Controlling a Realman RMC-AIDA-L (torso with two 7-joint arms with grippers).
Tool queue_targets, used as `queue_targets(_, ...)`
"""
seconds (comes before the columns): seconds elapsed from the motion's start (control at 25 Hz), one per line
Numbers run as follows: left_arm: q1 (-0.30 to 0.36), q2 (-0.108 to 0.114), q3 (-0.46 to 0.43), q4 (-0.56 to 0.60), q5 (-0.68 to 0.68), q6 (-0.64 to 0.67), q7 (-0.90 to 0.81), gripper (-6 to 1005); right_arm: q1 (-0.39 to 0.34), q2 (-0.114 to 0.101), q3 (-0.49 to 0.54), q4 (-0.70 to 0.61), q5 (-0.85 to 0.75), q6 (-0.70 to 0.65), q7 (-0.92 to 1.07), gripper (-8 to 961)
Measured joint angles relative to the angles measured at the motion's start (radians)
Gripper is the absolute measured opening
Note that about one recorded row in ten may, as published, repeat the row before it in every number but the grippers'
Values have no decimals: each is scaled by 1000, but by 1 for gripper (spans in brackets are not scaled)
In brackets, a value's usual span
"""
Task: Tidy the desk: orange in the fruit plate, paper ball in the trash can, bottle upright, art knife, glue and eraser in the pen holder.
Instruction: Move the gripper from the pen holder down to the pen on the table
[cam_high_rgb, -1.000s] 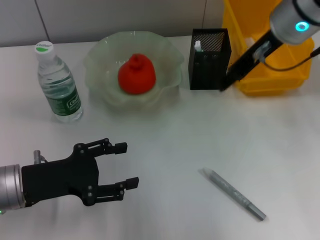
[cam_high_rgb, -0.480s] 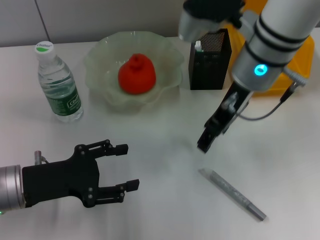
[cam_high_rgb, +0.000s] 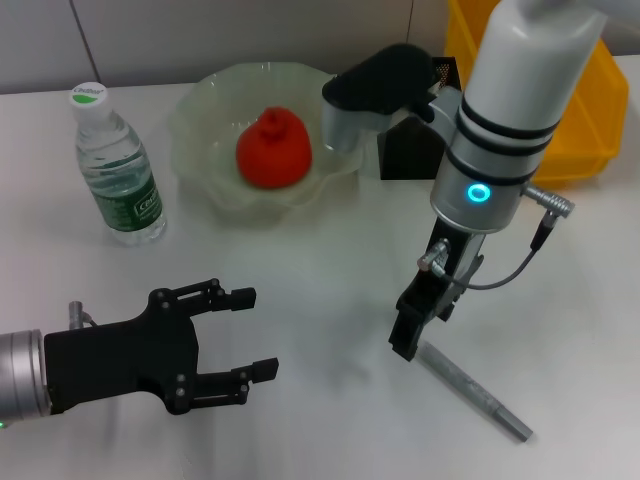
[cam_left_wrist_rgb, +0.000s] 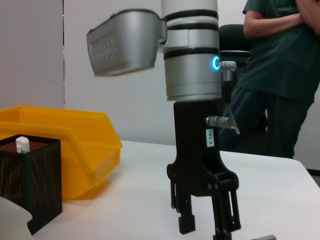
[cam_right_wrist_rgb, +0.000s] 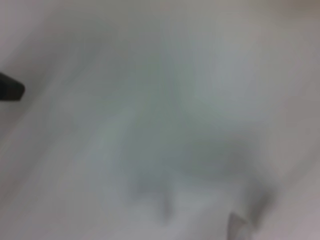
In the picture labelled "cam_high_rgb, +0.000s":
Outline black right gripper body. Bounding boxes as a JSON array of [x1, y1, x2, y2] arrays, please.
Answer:
[[397, 217, 486, 321]]

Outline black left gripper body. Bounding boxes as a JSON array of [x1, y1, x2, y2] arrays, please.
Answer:
[[43, 287, 202, 417]]

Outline grey marker pen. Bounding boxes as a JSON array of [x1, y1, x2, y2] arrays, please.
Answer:
[[418, 341, 534, 444]]

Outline clear green-label water bottle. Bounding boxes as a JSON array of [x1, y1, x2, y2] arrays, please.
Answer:
[[68, 82, 168, 247]]

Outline translucent wavy fruit plate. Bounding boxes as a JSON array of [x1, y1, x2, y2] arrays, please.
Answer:
[[168, 60, 370, 227]]

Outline black mesh pen holder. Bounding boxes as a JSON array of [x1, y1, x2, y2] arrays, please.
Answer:
[[377, 56, 465, 181]]

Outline yellow plastic bin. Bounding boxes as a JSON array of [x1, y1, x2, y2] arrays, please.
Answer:
[[443, 0, 630, 191]]

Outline left gripper cable with plug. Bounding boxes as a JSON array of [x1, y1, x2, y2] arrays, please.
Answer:
[[67, 300, 102, 331]]

